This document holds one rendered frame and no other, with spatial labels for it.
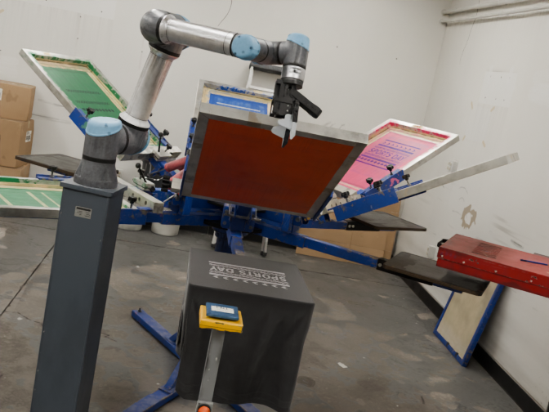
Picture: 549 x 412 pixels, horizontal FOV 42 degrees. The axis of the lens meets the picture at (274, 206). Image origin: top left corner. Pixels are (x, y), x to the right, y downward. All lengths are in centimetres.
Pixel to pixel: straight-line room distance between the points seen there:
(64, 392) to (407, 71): 531
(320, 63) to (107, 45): 204
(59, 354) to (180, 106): 458
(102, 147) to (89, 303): 55
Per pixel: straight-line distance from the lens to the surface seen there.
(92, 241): 253
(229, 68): 697
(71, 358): 269
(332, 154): 254
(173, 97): 698
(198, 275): 255
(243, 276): 264
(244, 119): 239
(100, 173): 251
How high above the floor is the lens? 170
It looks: 10 degrees down
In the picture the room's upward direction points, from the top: 11 degrees clockwise
